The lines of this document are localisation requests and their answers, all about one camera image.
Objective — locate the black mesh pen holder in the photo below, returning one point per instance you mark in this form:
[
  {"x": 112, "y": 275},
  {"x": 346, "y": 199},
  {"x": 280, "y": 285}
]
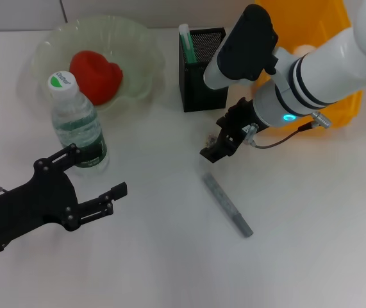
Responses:
[{"x": 198, "y": 93}]

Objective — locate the right wrist camera housing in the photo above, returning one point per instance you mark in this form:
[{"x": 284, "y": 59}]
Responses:
[{"x": 246, "y": 48}]

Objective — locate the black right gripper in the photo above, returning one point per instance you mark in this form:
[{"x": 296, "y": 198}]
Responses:
[{"x": 238, "y": 122}]

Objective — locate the green utility knife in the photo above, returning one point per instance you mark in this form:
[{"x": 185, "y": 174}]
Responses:
[{"x": 187, "y": 45}]

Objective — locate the grey marker pen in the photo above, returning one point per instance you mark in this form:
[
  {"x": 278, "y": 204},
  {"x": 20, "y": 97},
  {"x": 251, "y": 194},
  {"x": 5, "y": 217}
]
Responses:
[{"x": 230, "y": 205}]

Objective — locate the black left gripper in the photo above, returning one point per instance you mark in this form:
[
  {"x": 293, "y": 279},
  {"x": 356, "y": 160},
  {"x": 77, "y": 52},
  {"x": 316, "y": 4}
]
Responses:
[{"x": 32, "y": 205}]

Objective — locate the white paper ball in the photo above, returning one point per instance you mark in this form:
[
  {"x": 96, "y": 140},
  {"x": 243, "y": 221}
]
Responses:
[{"x": 304, "y": 50}]

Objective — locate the red-orange toy fruit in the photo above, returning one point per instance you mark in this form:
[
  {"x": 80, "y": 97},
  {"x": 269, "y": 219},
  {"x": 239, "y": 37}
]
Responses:
[{"x": 96, "y": 75}]

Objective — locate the green glass fruit plate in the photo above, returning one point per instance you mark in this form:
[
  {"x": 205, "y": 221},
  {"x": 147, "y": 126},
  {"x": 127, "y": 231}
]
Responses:
[{"x": 105, "y": 38}]

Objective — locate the yellow plastic bin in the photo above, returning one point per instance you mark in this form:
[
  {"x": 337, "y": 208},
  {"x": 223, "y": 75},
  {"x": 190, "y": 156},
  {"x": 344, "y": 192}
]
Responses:
[{"x": 330, "y": 19}]

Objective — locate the clear green-label water bottle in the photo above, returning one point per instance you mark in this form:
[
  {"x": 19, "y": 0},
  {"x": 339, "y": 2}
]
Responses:
[{"x": 77, "y": 125}]

